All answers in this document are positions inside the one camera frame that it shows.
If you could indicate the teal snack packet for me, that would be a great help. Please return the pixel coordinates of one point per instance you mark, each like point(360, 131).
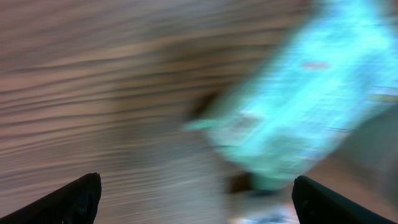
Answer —
point(333, 73)

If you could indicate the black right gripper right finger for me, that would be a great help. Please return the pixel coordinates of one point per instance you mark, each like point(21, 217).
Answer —
point(316, 204)

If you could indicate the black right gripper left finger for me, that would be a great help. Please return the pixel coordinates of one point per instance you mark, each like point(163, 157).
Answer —
point(74, 203)

